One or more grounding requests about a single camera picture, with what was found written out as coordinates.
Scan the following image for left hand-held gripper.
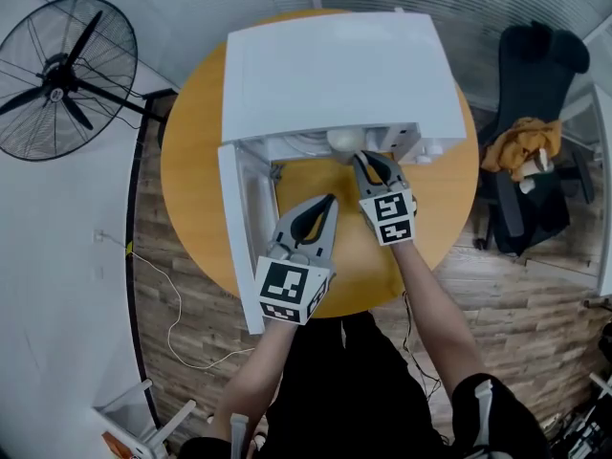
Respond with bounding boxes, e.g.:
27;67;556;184
254;193;340;327

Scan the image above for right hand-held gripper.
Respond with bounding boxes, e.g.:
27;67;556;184
352;150;417;249

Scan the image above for white microwave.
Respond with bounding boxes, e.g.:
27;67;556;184
217;7;468;337

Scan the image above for person's right forearm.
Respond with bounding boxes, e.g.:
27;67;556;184
387;239;490;399

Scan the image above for person's left forearm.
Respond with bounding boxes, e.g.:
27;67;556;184
208;317;301;448

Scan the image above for glass turntable plate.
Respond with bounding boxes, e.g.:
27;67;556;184
281;131;336;156

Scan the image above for white brown toy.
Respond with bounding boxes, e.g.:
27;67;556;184
521;148;557;179

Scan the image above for person's black clothing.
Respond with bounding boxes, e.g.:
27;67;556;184
179;311;554;459

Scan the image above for black office chair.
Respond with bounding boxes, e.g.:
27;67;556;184
475;19;598;257

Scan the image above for white desk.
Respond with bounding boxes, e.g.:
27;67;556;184
558;78;612;300

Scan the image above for black standing fan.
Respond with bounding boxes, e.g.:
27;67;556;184
0;0;173;163

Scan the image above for thin black cable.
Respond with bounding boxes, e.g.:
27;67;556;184
401;292;444;401

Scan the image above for white power cable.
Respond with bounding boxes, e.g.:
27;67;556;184
98;234;257;371

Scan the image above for white left shoulder strap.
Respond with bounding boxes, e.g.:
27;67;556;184
230;412;251;459

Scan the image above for white shoulder strap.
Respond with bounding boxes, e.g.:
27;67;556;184
472;379;494;448
230;412;251;459

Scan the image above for white right shoulder strap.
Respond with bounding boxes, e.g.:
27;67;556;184
472;379;494;448

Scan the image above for white plastic frame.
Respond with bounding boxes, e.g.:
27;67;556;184
93;378;198;459

